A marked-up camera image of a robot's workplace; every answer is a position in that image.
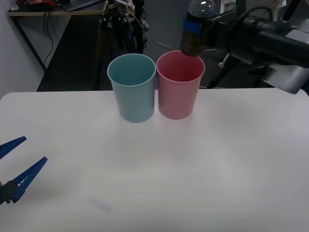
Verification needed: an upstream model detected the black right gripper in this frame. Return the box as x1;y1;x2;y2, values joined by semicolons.
184;9;234;52

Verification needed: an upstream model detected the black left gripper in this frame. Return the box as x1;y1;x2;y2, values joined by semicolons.
0;136;48;206

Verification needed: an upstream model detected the dark drink plastic bottle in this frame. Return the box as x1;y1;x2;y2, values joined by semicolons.
180;0;222;58

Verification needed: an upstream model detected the pink plastic bin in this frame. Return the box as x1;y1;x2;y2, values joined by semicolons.
155;50;206;120

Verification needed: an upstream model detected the black tripod with brown leg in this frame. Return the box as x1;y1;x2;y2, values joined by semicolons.
96;0;148;91

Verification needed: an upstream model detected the pale blue plastic bin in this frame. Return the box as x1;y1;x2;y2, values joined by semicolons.
106;53;156;124

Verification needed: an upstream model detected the black keyboard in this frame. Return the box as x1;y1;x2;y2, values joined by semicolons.
61;0;106;13

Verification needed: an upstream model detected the dark desk with wooden edge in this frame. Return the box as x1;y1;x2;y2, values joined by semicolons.
7;0;107;92

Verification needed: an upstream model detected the red object on desk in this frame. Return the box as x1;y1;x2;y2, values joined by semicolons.
20;0;54;8

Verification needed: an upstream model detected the pale long floor cable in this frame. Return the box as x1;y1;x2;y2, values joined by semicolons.
125;4;182;52

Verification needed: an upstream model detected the black hanging desk cable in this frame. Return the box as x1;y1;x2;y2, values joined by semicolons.
42;11;55;70

